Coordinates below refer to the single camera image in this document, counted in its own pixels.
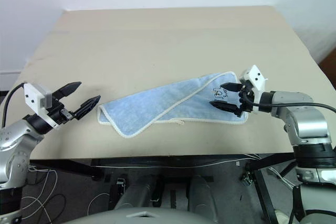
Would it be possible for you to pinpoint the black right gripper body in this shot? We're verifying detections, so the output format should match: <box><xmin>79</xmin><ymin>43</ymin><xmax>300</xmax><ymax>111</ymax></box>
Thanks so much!
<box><xmin>235</xmin><ymin>82</ymin><xmax>257</xmax><ymax>118</ymax></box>

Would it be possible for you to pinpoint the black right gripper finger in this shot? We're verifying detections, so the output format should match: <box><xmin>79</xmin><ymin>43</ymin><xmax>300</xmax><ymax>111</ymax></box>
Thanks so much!
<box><xmin>208</xmin><ymin>100</ymin><xmax>241</xmax><ymax>117</ymax></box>
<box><xmin>219</xmin><ymin>82</ymin><xmax>244</xmax><ymax>93</ymax></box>

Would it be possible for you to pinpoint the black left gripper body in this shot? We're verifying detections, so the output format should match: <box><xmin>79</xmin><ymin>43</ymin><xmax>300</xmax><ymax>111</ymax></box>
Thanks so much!
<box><xmin>47</xmin><ymin>97</ymin><xmax>79</xmax><ymax>125</ymax></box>

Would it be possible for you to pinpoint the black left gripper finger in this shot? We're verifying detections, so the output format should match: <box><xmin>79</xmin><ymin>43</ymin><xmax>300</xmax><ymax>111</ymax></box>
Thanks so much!
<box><xmin>53</xmin><ymin>81</ymin><xmax>82</xmax><ymax>103</ymax></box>
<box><xmin>71</xmin><ymin>94</ymin><xmax>102</xmax><ymax>121</ymax></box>

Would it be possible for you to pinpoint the light blue towel white trim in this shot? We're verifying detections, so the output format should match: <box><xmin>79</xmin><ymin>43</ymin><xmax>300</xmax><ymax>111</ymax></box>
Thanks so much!
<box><xmin>97</xmin><ymin>71</ymin><xmax>249</xmax><ymax>138</ymax></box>

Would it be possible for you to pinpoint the grey robot torso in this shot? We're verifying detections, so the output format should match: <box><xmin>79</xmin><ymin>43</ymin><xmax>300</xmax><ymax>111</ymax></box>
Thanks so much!
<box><xmin>52</xmin><ymin>205</ymin><xmax>220</xmax><ymax>224</ymax></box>

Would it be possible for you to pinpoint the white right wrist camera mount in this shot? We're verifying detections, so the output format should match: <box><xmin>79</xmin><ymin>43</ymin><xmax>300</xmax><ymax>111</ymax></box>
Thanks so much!
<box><xmin>239</xmin><ymin>64</ymin><xmax>270</xmax><ymax>104</ymax></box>

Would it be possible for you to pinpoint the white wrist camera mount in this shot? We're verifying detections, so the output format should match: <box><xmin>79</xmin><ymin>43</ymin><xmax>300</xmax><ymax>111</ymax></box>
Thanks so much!
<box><xmin>239</xmin><ymin>64</ymin><xmax>270</xmax><ymax>104</ymax></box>
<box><xmin>23</xmin><ymin>83</ymin><xmax>59</xmax><ymax>128</ymax></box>

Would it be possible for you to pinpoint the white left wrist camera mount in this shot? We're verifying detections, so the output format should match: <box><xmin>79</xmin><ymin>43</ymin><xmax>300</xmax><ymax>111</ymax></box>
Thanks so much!
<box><xmin>23</xmin><ymin>83</ymin><xmax>59</xmax><ymax>128</ymax></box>

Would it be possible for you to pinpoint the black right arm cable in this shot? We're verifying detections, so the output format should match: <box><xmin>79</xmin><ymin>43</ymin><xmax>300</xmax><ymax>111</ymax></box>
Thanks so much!
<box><xmin>240</xmin><ymin>87</ymin><xmax>336</xmax><ymax>112</ymax></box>

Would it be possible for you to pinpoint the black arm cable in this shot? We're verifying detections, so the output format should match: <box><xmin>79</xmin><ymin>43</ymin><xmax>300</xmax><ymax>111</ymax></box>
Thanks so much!
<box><xmin>240</xmin><ymin>87</ymin><xmax>336</xmax><ymax>112</ymax></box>
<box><xmin>1</xmin><ymin>82</ymin><xmax>27</xmax><ymax>127</ymax></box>

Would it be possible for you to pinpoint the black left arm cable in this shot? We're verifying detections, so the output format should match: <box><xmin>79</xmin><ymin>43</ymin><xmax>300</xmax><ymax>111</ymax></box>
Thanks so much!
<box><xmin>1</xmin><ymin>82</ymin><xmax>27</xmax><ymax>127</ymax></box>

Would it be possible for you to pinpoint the looped white floor cable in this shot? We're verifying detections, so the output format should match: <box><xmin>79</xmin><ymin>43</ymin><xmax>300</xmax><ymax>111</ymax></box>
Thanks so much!
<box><xmin>25</xmin><ymin>165</ymin><xmax>68</xmax><ymax>224</ymax></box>

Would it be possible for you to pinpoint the long thin white cable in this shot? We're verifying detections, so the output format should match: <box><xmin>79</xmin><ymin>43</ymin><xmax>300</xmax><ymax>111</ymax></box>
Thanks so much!
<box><xmin>91</xmin><ymin>154</ymin><xmax>266</xmax><ymax>170</ymax></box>

